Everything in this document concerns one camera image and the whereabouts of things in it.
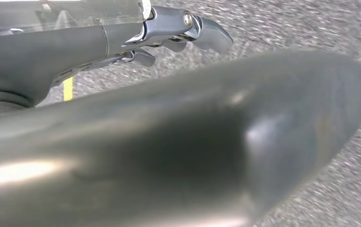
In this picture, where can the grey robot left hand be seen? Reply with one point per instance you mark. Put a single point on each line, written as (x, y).
(136, 156)

